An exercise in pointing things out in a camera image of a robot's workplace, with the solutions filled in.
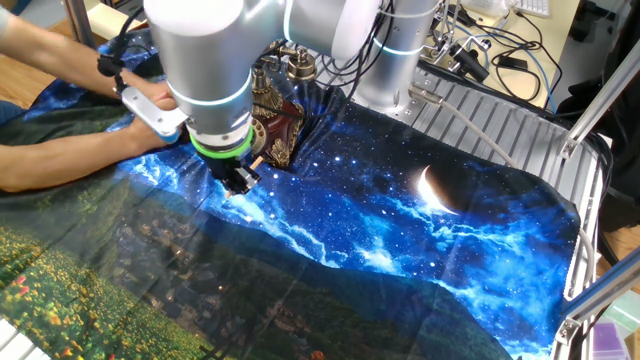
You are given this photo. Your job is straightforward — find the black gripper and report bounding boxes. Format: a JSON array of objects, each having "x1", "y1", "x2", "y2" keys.
[{"x1": 202, "y1": 152, "x2": 262, "y2": 196}]

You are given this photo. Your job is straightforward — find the short wooden stick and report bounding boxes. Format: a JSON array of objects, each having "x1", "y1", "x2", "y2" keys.
[{"x1": 224, "y1": 156, "x2": 265, "y2": 199}]

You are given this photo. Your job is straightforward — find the red gold rotary phone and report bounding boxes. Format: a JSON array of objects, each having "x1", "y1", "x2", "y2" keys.
[{"x1": 248, "y1": 62, "x2": 307, "y2": 170}]

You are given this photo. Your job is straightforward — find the person's right forearm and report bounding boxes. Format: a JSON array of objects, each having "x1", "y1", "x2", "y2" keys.
[{"x1": 0, "y1": 123, "x2": 151, "y2": 194}]

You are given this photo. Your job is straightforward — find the person's left forearm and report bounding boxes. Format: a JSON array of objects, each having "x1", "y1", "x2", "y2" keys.
[{"x1": 0, "y1": 12, "x2": 135, "y2": 100}]

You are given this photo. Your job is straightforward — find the brass phone handset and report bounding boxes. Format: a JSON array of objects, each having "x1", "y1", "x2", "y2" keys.
[{"x1": 259, "y1": 42, "x2": 319, "y2": 84}]

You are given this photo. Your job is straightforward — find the person's right hand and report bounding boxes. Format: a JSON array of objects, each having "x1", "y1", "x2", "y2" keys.
[{"x1": 129, "y1": 119, "x2": 170, "y2": 152}]

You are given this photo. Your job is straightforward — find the person's left hand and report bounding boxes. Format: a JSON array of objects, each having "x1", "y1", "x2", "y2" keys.
[{"x1": 122, "y1": 72, "x2": 177, "y2": 111}]

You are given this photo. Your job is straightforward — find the night sky landscape printed cloth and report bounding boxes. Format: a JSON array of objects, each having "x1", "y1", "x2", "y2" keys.
[{"x1": 0, "y1": 29, "x2": 585, "y2": 360}]

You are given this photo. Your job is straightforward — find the beige foam block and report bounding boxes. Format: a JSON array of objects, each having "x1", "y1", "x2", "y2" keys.
[{"x1": 86, "y1": 1, "x2": 144, "y2": 40}]

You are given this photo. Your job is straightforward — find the man in white shirt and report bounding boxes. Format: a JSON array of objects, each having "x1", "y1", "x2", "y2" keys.
[{"x1": 0, "y1": 4, "x2": 27, "y2": 127}]

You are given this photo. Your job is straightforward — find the silver tripod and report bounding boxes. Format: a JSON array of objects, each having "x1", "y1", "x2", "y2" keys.
[{"x1": 428, "y1": 0, "x2": 482, "y2": 66}]

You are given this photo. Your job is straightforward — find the black power adapter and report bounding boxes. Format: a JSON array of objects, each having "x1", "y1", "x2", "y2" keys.
[{"x1": 498, "y1": 54, "x2": 530, "y2": 72}]

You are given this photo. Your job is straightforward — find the white keyboard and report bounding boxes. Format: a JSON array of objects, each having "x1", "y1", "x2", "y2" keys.
[{"x1": 512, "y1": 0, "x2": 551, "y2": 19}]

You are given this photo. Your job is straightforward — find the black fabric bag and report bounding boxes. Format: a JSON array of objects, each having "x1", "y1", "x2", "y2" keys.
[{"x1": 556, "y1": 19, "x2": 640, "y2": 201}]

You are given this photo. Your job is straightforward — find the purple box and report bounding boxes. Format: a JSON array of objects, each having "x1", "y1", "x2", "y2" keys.
[{"x1": 591, "y1": 322, "x2": 632, "y2": 360}]

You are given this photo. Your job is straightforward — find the teal box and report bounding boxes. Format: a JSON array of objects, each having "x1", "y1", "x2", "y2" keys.
[{"x1": 603, "y1": 291, "x2": 640, "y2": 322}]

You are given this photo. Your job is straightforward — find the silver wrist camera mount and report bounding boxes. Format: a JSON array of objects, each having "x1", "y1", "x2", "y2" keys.
[{"x1": 119, "y1": 84, "x2": 190, "y2": 145}]

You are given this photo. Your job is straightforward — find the black cable bundle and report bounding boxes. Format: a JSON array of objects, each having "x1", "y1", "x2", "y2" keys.
[{"x1": 314, "y1": 4, "x2": 397, "y2": 104}]

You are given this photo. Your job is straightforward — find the aluminium frame post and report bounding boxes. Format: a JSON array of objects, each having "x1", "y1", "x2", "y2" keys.
[{"x1": 62, "y1": 0, "x2": 97, "y2": 49}]

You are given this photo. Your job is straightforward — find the grey hose with metal fitting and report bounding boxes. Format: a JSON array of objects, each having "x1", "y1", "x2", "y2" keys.
[{"x1": 408, "y1": 83, "x2": 522, "y2": 169}]

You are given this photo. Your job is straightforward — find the black camera on mount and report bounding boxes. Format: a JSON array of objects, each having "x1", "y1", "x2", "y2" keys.
[{"x1": 446, "y1": 42, "x2": 492, "y2": 84}]

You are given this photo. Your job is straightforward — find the blue desk cable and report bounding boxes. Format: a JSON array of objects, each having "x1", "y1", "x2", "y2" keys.
[{"x1": 522, "y1": 45, "x2": 559, "y2": 115}]

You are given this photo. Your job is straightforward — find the black desk cable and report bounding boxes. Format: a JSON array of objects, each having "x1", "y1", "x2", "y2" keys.
[{"x1": 491, "y1": 12, "x2": 565, "y2": 104}]

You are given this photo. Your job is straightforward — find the slanted aluminium frame profile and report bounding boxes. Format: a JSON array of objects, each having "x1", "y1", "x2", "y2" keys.
[{"x1": 558, "y1": 48, "x2": 640, "y2": 161}]

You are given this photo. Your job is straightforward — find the blue silver frame profile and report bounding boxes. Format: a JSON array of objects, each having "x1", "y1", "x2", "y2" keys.
[{"x1": 552, "y1": 252, "x2": 640, "y2": 360}]

